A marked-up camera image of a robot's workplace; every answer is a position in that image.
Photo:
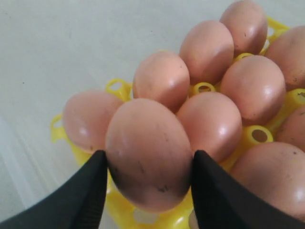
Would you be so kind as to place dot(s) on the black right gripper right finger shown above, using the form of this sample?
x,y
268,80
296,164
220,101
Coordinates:
x,y
220,202

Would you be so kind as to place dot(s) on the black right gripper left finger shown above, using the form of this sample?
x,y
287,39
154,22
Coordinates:
x,y
77,204

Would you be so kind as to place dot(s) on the brown egg large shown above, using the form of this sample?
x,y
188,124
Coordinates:
x,y
86,116

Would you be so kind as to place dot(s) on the brown egg bin bottom edge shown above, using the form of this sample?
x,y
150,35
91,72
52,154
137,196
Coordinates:
x,y
292,130

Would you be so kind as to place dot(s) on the brown egg corner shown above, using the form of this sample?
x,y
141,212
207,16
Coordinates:
x,y
164,77

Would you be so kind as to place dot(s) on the brown egg tray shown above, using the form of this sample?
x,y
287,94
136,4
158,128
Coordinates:
x,y
288,52
247,23

